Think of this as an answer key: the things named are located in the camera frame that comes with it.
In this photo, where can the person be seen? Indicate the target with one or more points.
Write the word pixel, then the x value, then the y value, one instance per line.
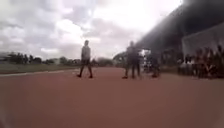
pixel 132 58
pixel 85 56

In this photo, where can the red running track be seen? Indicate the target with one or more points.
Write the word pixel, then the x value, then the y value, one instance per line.
pixel 83 103

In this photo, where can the row of trees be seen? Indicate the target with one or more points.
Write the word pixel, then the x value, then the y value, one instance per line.
pixel 40 60

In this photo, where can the grass field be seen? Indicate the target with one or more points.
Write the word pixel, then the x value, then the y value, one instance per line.
pixel 26 67

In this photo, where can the group of people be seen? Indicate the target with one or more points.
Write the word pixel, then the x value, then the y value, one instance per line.
pixel 203 63

